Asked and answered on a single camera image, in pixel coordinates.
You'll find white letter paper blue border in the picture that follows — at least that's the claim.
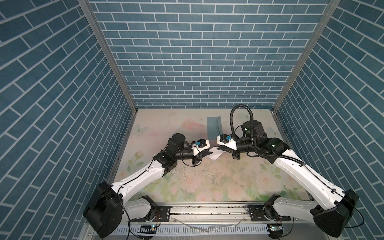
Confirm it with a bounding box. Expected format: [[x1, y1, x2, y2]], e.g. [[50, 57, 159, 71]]
[[208, 147, 226, 161]]

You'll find teal envelope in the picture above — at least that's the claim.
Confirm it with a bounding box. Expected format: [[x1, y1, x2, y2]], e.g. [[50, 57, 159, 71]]
[[207, 116, 223, 142]]

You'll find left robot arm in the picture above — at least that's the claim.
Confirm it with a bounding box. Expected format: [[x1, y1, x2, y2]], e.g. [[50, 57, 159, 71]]
[[83, 133, 212, 239]]

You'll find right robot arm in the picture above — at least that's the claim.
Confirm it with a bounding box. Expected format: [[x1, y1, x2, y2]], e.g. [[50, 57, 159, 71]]
[[217, 120, 359, 238]]

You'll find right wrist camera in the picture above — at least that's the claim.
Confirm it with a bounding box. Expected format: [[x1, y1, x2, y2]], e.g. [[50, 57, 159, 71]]
[[217, 134, 237, 150]]

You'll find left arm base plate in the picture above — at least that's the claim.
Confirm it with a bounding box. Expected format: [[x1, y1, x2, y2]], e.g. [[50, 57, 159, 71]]
[[130, 206, 171, 223]]

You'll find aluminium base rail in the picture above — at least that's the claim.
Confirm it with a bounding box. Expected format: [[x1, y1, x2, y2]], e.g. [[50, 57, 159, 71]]
[[86, 202, 334, 226]]

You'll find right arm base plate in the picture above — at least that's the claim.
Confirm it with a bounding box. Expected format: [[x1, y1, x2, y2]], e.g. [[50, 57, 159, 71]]
[[246, 205, 292, 222]]

